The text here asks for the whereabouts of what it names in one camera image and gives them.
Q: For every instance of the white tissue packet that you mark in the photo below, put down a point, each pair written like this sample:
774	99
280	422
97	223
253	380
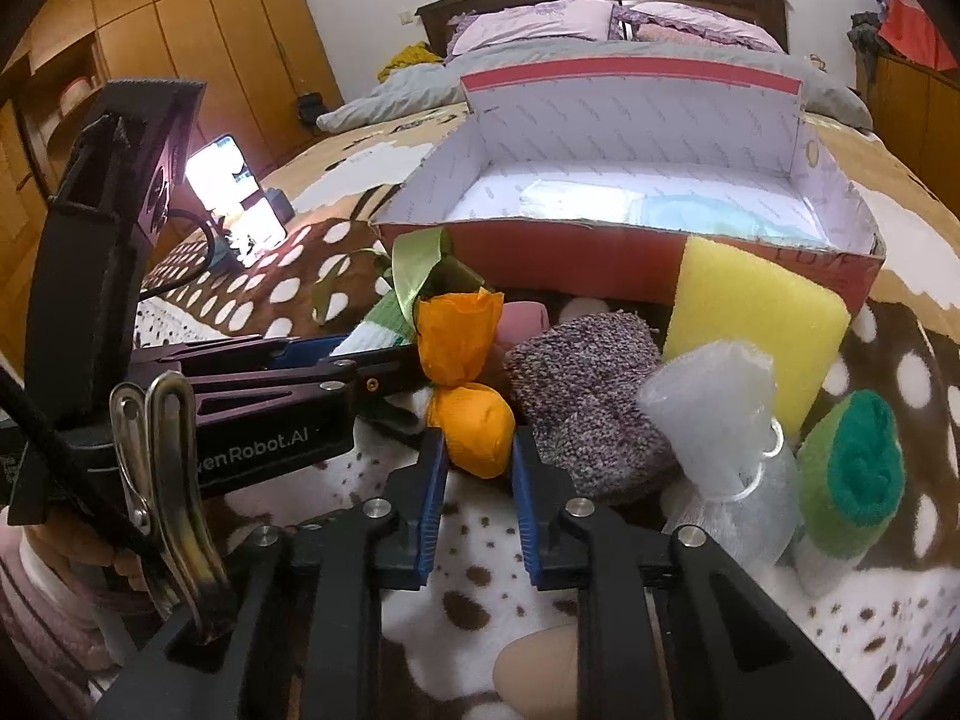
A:
577	202

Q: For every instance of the red cardboard box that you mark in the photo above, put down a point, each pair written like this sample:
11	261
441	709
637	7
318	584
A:
570	262

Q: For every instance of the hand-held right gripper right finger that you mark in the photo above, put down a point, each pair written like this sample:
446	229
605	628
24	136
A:
526	517

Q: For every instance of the yellow cloth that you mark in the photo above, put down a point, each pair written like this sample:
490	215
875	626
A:
409	60

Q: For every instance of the dark hanging clothes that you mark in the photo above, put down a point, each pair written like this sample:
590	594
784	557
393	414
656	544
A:
866	30

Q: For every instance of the orange cloth bundle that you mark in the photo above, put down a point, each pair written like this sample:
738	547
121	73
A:
457	337

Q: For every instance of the lilac pillow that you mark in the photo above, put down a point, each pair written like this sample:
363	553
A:
697	22
525	26

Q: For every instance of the blue face mask packet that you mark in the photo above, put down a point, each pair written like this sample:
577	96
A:
712	221

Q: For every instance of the lit smartphone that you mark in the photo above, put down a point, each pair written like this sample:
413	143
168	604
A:
259	232
219	169

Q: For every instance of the wooden wardrobe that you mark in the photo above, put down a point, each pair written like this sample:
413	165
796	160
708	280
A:
225	30

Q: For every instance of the person's left hand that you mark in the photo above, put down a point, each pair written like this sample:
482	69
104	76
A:
97	559

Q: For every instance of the small black bag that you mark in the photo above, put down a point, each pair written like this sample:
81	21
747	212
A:
310	111

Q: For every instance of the tan sheep printed blanket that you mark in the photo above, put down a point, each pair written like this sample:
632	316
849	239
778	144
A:
900	180

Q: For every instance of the round pink container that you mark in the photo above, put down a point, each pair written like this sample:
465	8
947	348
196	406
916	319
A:
75	92

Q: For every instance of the red white curtain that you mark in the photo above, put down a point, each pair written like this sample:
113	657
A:
915	30

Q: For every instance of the grey duvet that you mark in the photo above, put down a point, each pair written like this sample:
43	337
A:
420	82

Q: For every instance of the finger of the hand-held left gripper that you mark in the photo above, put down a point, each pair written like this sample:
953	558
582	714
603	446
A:
337	382
300	350

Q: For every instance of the wooden dresser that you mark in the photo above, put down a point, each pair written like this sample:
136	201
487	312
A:
915	97

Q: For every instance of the white mesh pouch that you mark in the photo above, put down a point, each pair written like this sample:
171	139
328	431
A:
705	420

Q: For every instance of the metal spring clamp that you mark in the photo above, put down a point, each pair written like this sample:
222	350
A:
176	465

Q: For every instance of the beige makeup sponge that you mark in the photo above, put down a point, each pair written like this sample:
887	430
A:
536	675

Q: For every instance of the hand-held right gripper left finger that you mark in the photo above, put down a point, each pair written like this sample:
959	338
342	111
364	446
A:
429	517

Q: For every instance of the yellow sponge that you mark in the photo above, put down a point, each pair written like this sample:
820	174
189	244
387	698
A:
750	315

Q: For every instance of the brown spotted blanket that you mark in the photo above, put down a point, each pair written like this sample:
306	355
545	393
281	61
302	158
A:
900	390

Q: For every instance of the person's left forearm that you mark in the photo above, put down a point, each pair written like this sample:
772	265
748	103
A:
37	630

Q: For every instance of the pink cloth roll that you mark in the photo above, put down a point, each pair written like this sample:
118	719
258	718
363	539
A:
521	322

